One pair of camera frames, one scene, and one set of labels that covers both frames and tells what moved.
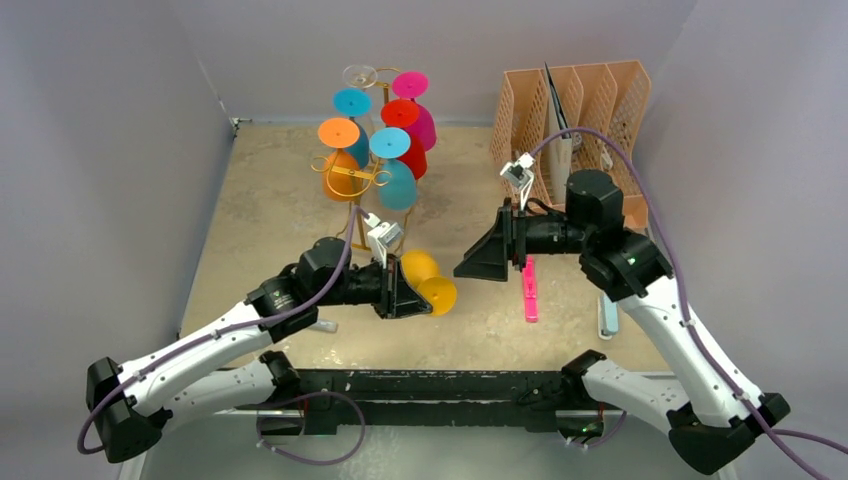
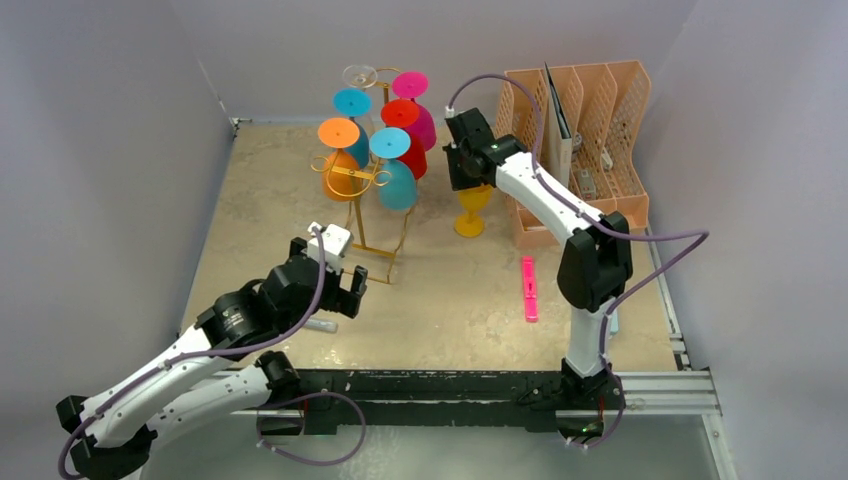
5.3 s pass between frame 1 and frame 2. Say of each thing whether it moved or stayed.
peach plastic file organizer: stayed
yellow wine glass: moved
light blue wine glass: stayed
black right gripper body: moved
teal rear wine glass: stayed
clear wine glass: stayed
